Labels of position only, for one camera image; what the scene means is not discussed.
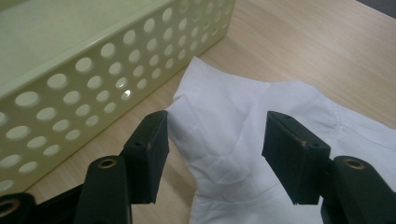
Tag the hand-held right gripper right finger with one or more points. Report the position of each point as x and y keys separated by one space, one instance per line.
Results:
x=295 y=161

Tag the yellow perforated plastic basket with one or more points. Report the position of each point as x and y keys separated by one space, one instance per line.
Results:
x=62 y=37

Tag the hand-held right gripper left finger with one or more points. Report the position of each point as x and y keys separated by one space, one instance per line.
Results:
x=146 y=161

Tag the white button-up shirt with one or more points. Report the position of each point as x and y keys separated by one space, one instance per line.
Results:
x=224 y=124

